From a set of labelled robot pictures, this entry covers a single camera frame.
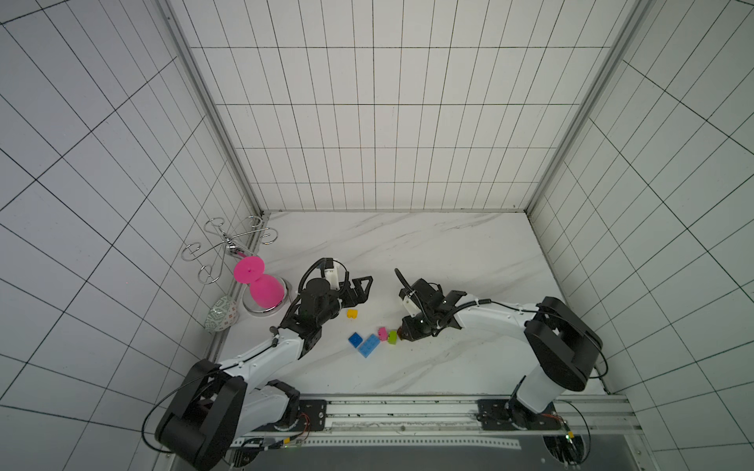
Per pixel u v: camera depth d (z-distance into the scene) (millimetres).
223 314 892
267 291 780
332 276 757
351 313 900
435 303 689
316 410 733
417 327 760
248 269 697
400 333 846
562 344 449
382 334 853
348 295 727
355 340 846
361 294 743
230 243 732
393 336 838
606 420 736
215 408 408
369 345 837
